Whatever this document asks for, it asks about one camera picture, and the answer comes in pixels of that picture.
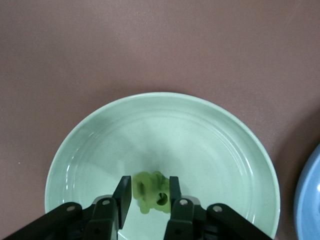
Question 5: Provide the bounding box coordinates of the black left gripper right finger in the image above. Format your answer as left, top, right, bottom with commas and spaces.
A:
164, 176, 273, 240

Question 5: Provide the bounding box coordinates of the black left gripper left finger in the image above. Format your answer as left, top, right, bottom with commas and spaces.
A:
6, 176, 132, 240

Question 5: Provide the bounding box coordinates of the brown table mat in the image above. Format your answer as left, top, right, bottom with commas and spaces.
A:
0, 0, 320, 240

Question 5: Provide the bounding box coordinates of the green plate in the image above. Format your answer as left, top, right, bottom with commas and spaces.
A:
44, 91, 280, 240

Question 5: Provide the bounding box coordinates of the blue plate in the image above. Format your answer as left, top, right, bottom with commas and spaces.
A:
294, 143, 320, 240

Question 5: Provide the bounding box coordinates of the green foam letter u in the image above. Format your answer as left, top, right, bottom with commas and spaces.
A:
132, 171, 157, 215

